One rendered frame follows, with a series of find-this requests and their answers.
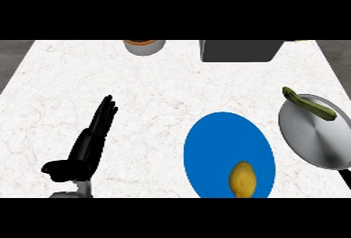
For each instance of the silver frying pan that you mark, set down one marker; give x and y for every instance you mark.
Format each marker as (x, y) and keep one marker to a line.
(315, 133)

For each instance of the dark grey box appliance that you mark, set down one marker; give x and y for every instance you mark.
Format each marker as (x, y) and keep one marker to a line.
(239, 50)

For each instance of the green zucchini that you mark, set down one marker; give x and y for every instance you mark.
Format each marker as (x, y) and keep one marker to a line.
(308, 103)

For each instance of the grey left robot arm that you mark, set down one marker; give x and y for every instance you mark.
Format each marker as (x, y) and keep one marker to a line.
(76, 189)

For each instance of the yellow squash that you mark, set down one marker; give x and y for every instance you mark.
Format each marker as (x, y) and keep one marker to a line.
(243, 179)

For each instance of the grey cup with orange rim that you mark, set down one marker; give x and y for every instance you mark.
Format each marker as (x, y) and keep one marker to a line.
(144, 47)

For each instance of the blue plate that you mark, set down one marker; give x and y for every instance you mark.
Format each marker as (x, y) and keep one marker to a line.
(224, 145)

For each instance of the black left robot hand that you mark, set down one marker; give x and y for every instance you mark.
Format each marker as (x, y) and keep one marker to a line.
(88, 145)

